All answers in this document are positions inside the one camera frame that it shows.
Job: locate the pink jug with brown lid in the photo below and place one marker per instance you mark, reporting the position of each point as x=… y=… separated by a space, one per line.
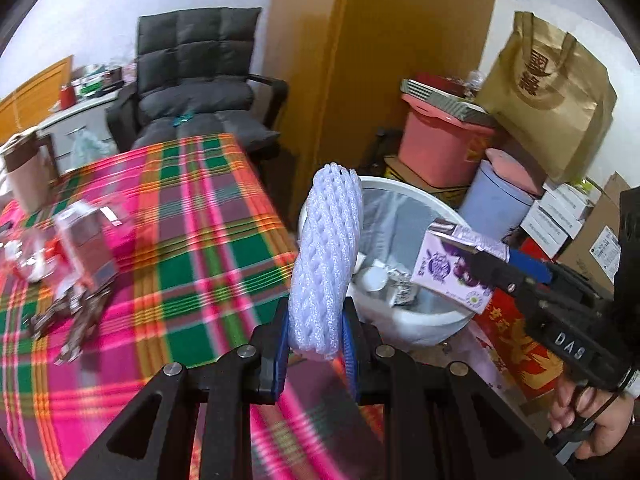
x=30 y=180

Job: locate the plaid tablecloth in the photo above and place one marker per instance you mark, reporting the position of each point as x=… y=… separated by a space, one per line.
x=200 y=270

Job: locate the red flat box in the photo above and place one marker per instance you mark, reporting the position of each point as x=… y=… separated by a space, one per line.
x=440 y=81

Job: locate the white desk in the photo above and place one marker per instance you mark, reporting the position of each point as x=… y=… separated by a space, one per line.
x=85 y=110

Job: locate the white cardboard box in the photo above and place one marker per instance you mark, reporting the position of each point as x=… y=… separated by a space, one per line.
x=567 y=200

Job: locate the light blue cylinder container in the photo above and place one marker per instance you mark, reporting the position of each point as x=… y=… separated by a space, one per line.
x=490 y=205

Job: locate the brown drink carton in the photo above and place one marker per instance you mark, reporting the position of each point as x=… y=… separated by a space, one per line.
x=87 y=245

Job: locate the brown cardboard box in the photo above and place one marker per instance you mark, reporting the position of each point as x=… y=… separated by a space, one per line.
x=600 y=245

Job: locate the person's right hand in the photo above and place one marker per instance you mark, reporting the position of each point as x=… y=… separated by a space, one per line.
x=610 y=425

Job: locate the pink lid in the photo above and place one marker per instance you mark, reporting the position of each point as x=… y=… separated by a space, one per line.
x=520 y=170

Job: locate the gold paper bag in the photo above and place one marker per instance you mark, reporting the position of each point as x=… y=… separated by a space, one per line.
x=545 y=110

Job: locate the translucent bin liner bag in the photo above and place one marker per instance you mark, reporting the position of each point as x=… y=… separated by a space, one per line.
x=380 y=210

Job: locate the green box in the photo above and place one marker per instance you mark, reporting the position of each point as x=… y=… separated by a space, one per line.
x=92 y=86

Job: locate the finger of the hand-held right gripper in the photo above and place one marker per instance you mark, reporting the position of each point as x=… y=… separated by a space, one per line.
x=505 y=280
x=530 y=262

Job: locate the yellow patterned box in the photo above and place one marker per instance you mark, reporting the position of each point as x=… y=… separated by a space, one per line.
x=397 y=170

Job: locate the pink plastic bucket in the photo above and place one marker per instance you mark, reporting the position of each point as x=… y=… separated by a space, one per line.
x=435 y=150

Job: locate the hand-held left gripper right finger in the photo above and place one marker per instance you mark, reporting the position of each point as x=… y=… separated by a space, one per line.
x=352 y=365

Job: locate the purple milk carton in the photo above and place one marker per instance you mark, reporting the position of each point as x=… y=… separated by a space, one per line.
x=450 y=270

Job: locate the stack of white boxes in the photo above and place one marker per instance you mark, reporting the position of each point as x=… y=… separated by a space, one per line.
x=550 y=230

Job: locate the silver foil wrapper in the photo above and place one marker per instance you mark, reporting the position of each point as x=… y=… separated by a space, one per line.
x=402 y=285

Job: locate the clear plastic bag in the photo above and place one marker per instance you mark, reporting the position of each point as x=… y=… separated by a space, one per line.
x=90 y=147

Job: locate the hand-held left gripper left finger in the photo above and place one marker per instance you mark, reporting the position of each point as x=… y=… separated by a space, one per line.
x=281 y=360

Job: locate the striped flat box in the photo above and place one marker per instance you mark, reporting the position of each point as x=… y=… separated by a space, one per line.
x=440 y=102

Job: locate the wooden headboard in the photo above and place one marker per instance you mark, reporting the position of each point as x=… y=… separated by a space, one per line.
x=35 y=95

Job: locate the clear bottle with red label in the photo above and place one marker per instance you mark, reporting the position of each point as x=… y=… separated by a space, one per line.
x=30 y=260

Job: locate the red gift bag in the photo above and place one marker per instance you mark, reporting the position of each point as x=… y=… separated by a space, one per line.
x=520 y=345

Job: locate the white trash bin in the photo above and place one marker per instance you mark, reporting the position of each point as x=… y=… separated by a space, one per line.
x=430 y=325

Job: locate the yellow wooden wardrobe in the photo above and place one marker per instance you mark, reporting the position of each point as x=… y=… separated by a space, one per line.
x=390 y=60

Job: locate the white foam net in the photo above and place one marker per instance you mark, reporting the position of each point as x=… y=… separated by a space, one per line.
x=325 y=260

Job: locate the grey padded chair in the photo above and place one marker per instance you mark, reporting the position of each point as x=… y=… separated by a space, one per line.
x=200 y=40

